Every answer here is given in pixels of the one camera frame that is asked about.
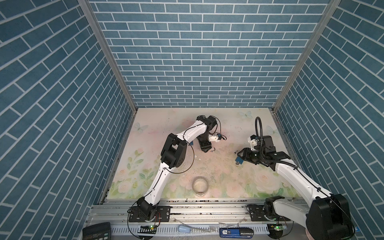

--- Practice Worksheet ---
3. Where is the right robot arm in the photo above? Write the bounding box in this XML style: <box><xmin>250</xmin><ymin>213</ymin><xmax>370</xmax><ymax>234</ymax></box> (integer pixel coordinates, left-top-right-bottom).
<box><xmin>236</xmin><ymin>117</ymin><xmax>356</xmax><ymax>240</ymax></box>

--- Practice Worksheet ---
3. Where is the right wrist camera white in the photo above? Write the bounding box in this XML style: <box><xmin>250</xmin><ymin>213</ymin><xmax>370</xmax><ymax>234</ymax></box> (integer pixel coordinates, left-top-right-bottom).
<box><xmin>248</xmin><ymin>135</ymin><xmax>260</xmax><ymax>152</ymax></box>

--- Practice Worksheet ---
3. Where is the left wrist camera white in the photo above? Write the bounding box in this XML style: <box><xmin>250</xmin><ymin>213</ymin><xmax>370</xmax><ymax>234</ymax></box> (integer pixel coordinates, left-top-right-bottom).
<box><xmin>209</xmin><ymin>133</ymin><xmax>223</xmax><ymax>143</ymax></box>

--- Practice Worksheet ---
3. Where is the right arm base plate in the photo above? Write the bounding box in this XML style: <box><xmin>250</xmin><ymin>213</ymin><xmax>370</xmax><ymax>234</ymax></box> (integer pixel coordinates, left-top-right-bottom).
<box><xmin>246</xmin><ymin>204</ymin><xmax>290</xmax><ymax>222</ymax></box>

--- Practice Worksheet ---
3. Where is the clear tape roll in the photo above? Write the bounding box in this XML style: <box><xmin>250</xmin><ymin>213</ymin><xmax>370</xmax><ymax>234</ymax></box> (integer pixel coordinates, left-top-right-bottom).
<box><xmin>192</xmin><ymin>177</ymin><xmax>209</xmax><ymax>197</ymax></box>

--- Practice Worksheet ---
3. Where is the light blue small object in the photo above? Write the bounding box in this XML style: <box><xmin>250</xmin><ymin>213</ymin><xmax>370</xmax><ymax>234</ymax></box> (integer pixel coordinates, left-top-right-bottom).
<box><xmin>178</xmin><ymin>225</ymin><xmax>192</xmax><ymax>234</ymax></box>

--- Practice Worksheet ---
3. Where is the aluminium mounting rail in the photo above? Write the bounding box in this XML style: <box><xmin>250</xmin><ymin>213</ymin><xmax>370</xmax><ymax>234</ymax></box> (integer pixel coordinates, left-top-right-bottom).
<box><xmin>86</xmin><ymin>199</ymin><xmax>331</xmax><ymax>226</ymax></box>

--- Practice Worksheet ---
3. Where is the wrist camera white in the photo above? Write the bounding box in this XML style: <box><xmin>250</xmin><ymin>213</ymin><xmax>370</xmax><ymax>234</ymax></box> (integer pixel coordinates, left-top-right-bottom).
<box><xmin>209</xmin><ymin>133</ymin><xmax>223</xmax><ymax>143</ymax></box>
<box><xmin>248</xmin><ymin>135</ymin><xmax>260</xmax><ymax>152</ymax></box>

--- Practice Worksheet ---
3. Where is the black calculator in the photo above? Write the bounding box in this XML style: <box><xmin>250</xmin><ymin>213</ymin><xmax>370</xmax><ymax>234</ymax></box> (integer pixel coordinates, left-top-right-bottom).
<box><xmin>82</xmin><ymin>222</ymin><xmax>112</xmax><ymax>240</ymax></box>

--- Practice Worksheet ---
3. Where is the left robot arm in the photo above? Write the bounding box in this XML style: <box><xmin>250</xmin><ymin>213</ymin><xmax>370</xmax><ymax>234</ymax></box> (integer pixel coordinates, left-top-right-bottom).
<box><xmin>136</xmin><ymin>115</ymin><xmax>223</xmax><ymax>221</ymax></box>

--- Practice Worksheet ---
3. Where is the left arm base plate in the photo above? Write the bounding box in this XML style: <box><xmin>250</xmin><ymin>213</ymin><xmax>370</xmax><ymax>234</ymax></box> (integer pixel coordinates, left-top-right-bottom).
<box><xmin>129</xmin><ymin>206</ymin><xmax>171</xmax><ymax>223</ymax></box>

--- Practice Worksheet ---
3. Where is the blue black device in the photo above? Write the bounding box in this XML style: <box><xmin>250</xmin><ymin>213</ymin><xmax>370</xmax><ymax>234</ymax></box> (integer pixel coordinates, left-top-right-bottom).
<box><xmin>219</xmin><ymin>228</ymin><xmax>254</xmax><ymax>239</ymax></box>

